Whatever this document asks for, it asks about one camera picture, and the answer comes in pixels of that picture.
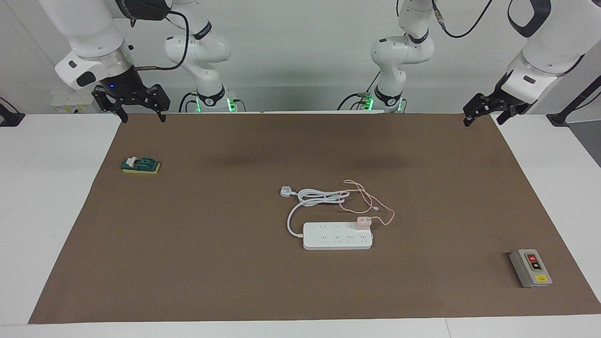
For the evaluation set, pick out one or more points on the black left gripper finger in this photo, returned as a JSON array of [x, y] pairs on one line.
[[508, 113], [479, 105]]

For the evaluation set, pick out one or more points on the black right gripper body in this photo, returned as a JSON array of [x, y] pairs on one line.
[[124, 87]]

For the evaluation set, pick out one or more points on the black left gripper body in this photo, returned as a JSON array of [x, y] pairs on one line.
[[502, 98]]

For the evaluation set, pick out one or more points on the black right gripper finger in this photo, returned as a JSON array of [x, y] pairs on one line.
[[105, 101], [162, 101]]

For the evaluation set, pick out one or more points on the pink charger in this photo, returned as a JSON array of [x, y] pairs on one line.
[[364, 223]]

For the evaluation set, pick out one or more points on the white power strip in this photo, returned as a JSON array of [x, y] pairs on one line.
[[333, 238]]

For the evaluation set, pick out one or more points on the white socket box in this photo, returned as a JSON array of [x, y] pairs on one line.
[[70, 103]]

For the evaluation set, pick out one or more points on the black clamp stand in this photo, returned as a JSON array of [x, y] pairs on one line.
[[570, 105], [11, 117]]

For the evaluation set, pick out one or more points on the green circuit board module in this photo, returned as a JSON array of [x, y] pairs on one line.
[[148, 165]]

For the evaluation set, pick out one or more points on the brown table mat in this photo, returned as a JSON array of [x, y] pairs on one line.
[[235, 281]]

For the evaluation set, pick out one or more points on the grey on-off switch box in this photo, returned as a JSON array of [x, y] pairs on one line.
[[528, 272]]

